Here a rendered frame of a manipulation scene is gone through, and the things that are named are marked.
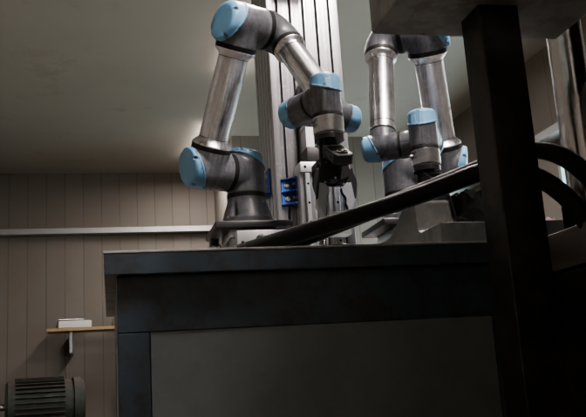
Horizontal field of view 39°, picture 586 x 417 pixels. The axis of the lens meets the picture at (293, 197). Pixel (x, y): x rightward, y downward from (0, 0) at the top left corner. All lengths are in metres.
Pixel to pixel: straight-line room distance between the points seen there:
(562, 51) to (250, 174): 1.20
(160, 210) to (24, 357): 2.17
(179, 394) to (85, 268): 8.25
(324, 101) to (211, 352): 0.82
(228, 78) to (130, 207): 7.42
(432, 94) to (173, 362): 1.42
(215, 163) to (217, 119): 0.13
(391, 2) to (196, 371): 0.64
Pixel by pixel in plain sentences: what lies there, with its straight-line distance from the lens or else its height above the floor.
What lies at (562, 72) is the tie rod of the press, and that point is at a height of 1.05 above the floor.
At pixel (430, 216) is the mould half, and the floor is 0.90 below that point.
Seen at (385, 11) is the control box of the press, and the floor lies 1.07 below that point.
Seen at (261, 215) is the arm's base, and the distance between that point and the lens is 2.40.
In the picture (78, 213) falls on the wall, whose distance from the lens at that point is 9.69.
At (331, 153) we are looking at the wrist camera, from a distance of 1.88.
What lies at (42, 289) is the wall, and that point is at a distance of 9.56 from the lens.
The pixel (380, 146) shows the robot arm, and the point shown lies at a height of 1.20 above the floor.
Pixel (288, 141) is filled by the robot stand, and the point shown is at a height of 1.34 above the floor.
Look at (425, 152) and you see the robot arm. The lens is 2.15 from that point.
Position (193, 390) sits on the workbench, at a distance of 1.35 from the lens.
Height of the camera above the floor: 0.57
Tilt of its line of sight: 13 degrees up
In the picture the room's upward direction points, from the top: 4 degrees counter-clockwise
